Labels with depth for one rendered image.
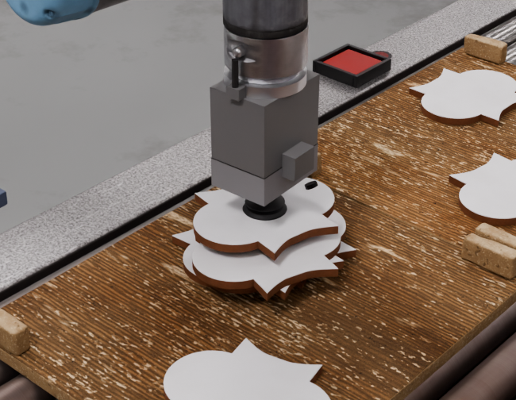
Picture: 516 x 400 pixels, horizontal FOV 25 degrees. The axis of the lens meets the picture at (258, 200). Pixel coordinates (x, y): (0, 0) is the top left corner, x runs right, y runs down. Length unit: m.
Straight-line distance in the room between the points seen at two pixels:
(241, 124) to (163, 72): 2.66
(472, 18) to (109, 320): 0.88
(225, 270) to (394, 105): 0.45
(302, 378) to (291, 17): 0.31
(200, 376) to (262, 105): 0.24
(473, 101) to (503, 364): 0.47
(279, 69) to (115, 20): 3.09
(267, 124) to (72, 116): 2.46
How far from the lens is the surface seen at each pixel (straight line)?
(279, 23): 0.99
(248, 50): 1.01
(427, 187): 1.28
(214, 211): 1.12
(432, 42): 1.68
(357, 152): 1.34
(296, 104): 1.05
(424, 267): 1.15
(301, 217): 1.11
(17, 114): 3.49
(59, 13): 0.95
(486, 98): 1.46
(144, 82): 3.63
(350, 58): 1.58
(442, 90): 1.47
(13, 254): 1.23
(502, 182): 1.29
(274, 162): 1.05
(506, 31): 1.73
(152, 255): 1.17
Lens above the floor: 1.60
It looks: 32 degrees down
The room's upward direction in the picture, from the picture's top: straight up
